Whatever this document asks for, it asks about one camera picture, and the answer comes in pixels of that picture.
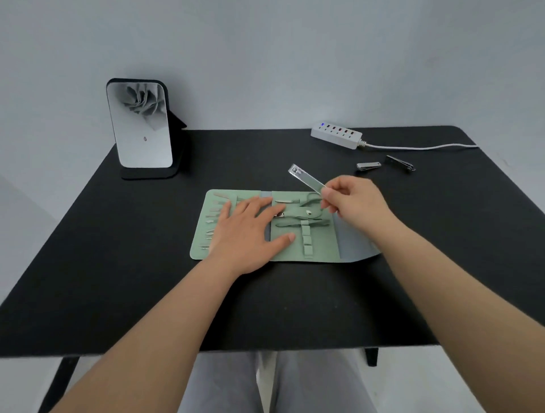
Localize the person's right hand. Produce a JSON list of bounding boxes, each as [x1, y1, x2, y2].
[[320, 176, 401, 246]]

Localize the person's left hand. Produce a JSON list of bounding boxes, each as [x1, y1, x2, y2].
[[208, 197, 297, 273]]

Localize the long silver nail clipper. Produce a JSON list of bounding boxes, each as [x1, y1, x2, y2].
[[289, 163, 327, 195]]

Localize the green manicure kit case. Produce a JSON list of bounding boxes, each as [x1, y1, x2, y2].
[[189, 189, 382, 262]]

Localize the person's right forearm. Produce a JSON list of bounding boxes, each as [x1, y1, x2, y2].
[[379, 223, 545, 413]]

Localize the person's left forearm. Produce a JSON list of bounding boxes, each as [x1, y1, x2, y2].
[[51, 254, 257, 413]]

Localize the row of small metal tools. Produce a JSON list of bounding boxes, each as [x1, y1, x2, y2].
[[198, 192, 233, 252]]

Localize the white power strip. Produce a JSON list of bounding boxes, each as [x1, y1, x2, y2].
[[310, 123, 364, 150]]

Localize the mirror with black stand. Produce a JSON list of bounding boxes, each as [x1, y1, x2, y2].
[[106, 78, 188, 181]]

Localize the grey trousers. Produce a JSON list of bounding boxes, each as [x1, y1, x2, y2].
[[182, 351, 378, 413]]

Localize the green handled scissors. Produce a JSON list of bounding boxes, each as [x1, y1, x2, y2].
[[274, 192, 332, 229]]

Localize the white power cable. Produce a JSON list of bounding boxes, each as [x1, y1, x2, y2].
[[358, 140, 480, 152]]

